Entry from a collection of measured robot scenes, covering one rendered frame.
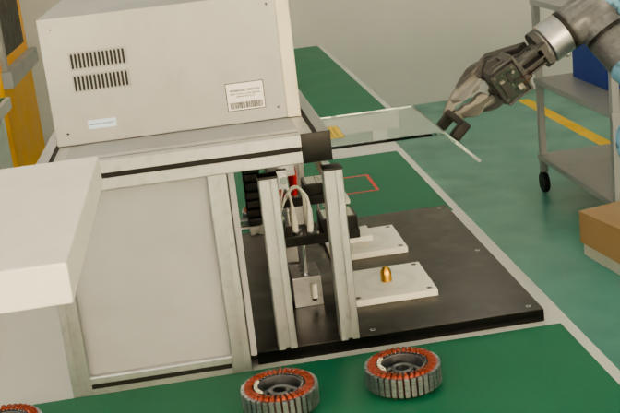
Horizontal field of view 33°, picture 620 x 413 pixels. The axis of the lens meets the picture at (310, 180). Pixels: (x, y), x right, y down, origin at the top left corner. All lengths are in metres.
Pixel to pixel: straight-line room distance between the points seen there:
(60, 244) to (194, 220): 0.75
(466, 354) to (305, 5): 5.62
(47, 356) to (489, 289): 0.77
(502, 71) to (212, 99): 0.51
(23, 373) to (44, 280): 1.01
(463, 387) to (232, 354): 0.37
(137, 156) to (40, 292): 0.76
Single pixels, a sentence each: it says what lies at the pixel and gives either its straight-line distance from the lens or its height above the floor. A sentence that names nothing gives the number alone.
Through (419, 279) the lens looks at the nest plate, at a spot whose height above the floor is 0.78.
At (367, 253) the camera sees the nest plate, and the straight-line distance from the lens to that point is 2.06.
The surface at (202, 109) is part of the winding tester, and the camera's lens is 1.71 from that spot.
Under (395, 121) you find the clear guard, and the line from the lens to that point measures 1.85.
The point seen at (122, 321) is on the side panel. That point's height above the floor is 0.86.
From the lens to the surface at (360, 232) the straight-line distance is 1.86.
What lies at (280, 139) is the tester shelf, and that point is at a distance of 1.58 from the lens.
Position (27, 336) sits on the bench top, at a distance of 2.00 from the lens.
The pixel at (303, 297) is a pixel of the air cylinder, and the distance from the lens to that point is 1.85.
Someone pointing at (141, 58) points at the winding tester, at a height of 1.24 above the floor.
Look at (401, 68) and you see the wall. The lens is 7.32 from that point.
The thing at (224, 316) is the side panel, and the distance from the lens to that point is 1.67.
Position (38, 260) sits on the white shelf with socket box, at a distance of 0.85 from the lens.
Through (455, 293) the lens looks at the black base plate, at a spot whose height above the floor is 0.77.
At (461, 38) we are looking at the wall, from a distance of 7.39.
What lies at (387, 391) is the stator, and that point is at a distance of 1.55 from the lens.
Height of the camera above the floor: 1.45
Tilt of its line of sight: 15 degrees down
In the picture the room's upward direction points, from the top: 6 degrees counter-clockwise
